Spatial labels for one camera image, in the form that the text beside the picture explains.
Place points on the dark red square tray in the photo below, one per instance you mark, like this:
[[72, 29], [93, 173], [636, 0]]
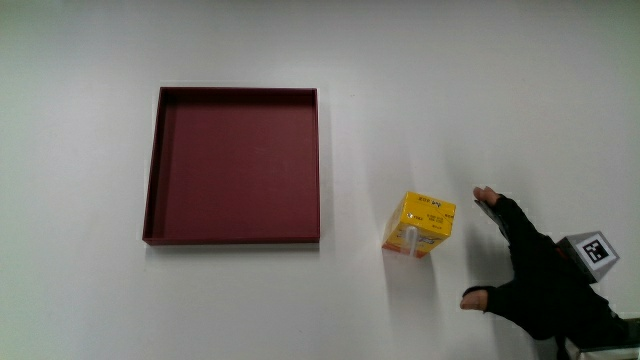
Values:
[[240, 170]]

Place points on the yellow ice redtea carton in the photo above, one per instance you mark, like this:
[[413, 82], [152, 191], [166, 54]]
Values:
[[425, 220]]

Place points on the person's right hand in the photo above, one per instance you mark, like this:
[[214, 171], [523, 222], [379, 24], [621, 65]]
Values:
[[545, 295]]

